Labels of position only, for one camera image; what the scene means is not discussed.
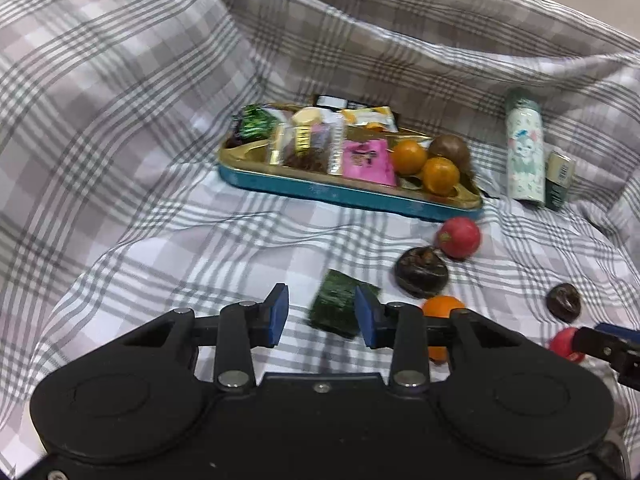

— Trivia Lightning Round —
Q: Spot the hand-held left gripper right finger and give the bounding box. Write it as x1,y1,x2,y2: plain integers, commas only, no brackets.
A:
354,285,526,390

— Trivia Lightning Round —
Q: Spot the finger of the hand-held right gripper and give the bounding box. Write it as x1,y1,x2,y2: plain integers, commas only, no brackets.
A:
572,324,640,391

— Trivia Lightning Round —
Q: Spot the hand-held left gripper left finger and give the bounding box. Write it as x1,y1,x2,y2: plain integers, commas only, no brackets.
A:
122,283,291,392

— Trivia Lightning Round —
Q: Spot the dark green square packet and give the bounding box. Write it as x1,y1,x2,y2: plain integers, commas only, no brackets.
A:
307,269,381,337

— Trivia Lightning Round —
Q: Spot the red round fruit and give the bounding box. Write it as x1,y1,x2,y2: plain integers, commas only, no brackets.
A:
547,326,586,365
436,217,482,261

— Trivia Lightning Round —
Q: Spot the teal and gold tin tray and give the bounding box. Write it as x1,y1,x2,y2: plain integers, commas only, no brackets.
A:
217,127,485,223

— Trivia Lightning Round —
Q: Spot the small dark brown fruit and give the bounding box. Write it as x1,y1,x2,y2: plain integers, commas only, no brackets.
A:
545,283,582,323

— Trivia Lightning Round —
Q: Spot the large dark brown fruit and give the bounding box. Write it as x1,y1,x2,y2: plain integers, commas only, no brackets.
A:
394,246,449,298

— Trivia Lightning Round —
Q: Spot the small orange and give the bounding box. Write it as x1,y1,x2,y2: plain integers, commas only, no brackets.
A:
421,157,461,196
390,140,428,176
421,295,467,365

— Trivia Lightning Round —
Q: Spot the pink snack packet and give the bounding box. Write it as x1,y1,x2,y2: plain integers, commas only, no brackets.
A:
341,139,398,186

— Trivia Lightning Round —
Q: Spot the clear packet with dark contents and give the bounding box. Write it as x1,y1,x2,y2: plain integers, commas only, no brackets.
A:
270,120,348,173

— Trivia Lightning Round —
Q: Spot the small green box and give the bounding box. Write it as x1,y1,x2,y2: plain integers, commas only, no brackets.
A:
544,152,576,212

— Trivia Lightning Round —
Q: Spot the brown round fruit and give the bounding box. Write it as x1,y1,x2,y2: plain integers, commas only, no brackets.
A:
427,135,472,173

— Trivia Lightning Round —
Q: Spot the shiny green snack packet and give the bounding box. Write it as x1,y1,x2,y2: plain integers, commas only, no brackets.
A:
232,104,278,141

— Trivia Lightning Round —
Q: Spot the grey plaid bed sheet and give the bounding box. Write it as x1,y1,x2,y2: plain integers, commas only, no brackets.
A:
0,0,640,480

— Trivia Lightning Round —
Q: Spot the round pale yellow snack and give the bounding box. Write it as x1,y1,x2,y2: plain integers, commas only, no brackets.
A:
291,107,323,128

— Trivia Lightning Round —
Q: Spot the orange and white snack packet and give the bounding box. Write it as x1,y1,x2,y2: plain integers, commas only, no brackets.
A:
341,105,396,133

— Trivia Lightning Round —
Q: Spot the white cartoon print bottle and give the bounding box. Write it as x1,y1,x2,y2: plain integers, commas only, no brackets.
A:
504,87,547,207

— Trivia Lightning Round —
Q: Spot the black and white packet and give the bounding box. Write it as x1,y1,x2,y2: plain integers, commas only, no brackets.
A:
312,94,351,110

